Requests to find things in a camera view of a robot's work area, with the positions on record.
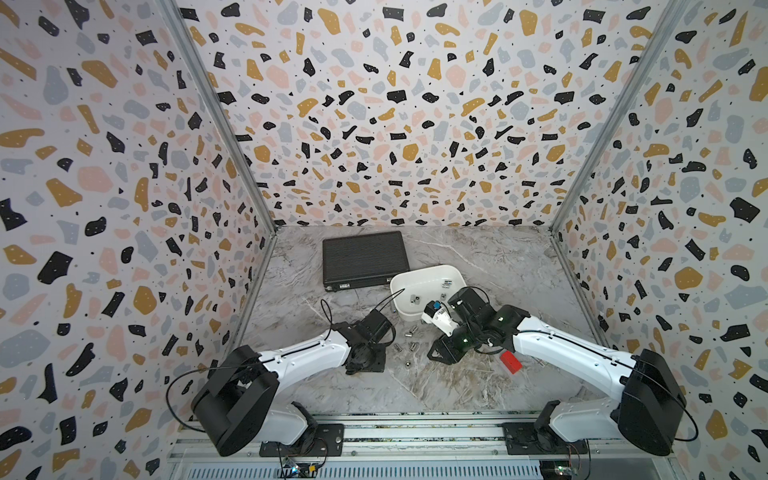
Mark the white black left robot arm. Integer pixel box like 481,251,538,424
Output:
191,309,396,457

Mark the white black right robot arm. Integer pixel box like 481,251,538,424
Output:
422,287,688,456

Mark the white plastic storage box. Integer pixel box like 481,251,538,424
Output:
390,265,466,322

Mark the red plastic block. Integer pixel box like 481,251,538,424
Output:
499,351,522,375

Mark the black ribbed tool case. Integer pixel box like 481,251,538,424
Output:
322,231,410,292

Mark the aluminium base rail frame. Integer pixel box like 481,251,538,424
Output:
167,410,679,480

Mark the aluminium corner post right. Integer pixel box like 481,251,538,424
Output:
549,0,691,234

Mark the aluminium corner post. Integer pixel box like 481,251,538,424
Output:
154,0,278,235
549,0,691,234

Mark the aluminium corner post left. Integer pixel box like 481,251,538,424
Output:
154,0,278,235

